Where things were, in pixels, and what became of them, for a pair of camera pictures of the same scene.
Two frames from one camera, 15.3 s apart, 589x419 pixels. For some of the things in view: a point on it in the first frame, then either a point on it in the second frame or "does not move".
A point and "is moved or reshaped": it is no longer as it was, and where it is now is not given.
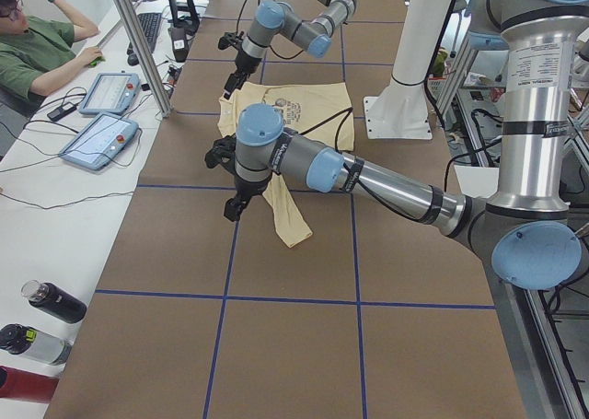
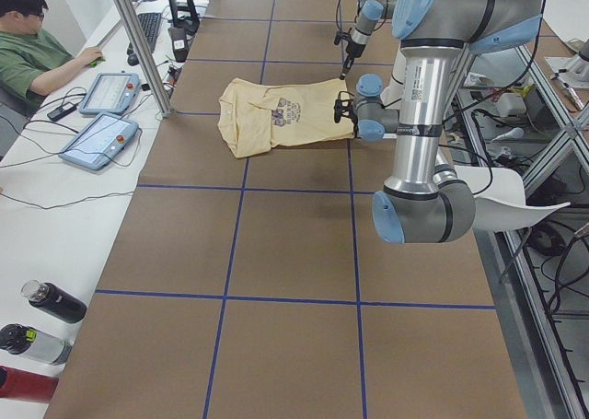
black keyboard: [150, 22] does not move
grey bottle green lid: [23, 340] does not move
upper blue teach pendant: [111, 93] does not move
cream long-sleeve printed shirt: [321, 112] is moved or reshaped
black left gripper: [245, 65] -> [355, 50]
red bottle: [20, 385] does not move
